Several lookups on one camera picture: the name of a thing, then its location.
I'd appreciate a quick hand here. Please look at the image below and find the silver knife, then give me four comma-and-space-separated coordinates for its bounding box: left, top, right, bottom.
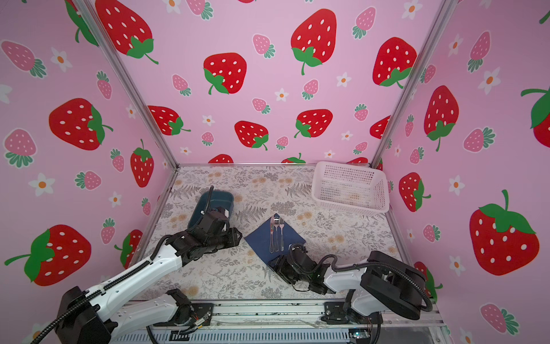
269, 216, 275, 254

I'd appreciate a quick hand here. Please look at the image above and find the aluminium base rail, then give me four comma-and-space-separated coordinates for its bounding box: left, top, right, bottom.
99, 296, 452, 343

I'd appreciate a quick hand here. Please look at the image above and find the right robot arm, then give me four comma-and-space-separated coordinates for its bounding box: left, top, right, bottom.
267, 245, 433, 320

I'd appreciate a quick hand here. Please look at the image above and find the silver fork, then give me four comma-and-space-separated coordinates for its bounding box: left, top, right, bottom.
279, 218, 285, 252

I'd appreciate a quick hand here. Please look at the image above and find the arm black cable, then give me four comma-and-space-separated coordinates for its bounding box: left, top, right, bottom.
29, 234, 177, 344
287, 244, 434, 312

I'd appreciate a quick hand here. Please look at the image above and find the aluminium corner post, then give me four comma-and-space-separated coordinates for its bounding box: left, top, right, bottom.
370, 0, 458, 169
74, 0, 179, 171

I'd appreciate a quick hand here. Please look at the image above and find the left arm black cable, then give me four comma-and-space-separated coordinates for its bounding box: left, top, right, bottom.
29, 234, 177, 344

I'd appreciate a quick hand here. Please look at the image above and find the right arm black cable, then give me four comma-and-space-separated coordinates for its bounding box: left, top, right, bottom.
287, 244, 434, 312

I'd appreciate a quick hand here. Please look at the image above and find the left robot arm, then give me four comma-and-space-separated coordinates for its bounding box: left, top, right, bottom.
54, 227, 242, 343

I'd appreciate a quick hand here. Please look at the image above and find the white plastic basket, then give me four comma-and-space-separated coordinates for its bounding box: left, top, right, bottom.
311, 161, 390, 216

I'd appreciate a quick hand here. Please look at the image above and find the dark teal plastic bin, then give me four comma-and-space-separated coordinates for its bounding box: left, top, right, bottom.
187, 190, 234, 229

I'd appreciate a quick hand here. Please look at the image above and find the aluminium corner post right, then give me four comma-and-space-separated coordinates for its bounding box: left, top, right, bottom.
370, 0, 458, 169

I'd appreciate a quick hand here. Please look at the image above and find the blue paper napkin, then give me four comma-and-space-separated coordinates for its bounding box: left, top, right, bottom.
245, 214, 306, 270

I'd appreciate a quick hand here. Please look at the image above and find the silver spoon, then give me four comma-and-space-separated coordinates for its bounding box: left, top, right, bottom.
274, 214, 280, 252

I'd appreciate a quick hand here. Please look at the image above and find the aluminium corner post left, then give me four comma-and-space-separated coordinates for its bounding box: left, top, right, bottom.
74, 0, 179, 171

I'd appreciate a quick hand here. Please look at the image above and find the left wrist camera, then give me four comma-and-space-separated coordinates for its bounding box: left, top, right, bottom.
199, 207, 229, 237

